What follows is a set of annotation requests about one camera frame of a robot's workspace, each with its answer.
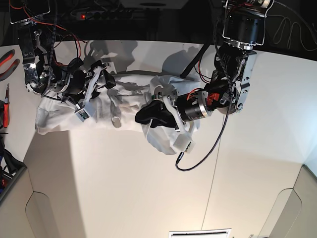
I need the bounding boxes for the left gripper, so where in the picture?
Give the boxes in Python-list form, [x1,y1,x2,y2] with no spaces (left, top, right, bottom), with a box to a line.
[135,90,214,131]

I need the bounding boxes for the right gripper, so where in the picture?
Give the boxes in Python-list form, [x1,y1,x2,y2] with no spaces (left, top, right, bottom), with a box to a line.
[42,58,116,110]

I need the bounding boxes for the white t-shirt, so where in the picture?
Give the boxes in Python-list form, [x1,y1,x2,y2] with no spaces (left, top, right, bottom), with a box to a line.
[35,74,200,155]

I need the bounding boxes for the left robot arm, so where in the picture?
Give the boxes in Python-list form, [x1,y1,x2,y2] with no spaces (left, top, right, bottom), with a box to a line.
[135,0,274,130]

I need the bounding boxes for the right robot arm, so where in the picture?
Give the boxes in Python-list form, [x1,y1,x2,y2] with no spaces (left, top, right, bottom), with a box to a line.
[8,0,116,114]

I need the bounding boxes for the black power strip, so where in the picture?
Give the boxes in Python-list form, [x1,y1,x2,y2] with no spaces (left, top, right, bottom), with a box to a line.
[70,10,133,21]

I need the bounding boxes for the orange grey pliers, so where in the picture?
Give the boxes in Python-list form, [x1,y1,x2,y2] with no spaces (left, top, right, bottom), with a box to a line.
[0,49,20,82]

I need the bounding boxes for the black bag at left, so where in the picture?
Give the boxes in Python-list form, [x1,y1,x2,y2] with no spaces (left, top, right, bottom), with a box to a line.
[0,136,26,195]

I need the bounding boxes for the white vent grille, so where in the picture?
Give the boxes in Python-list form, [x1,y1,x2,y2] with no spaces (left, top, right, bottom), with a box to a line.
[168,229,231,238]

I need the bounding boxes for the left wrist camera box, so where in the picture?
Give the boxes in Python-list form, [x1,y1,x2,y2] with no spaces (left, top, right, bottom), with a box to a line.
[173,134,195,153]

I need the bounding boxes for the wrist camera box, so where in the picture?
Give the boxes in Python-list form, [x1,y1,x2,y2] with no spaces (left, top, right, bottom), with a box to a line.
[75,108,91,122]
[173,134,195,153]

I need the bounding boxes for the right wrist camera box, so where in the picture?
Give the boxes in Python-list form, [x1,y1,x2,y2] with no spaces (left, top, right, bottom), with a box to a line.
[75,108,91,122]

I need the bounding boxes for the black braided camera cable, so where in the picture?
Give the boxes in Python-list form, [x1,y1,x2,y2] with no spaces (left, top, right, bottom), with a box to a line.
[175,12,236,172]

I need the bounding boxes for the red handled cutter tool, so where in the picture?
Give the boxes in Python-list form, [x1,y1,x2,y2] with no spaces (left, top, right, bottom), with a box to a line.
[3,83,9,128]

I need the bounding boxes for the white cable loop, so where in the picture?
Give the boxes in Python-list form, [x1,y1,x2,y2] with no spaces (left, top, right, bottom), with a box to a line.
[267,0,317,52]

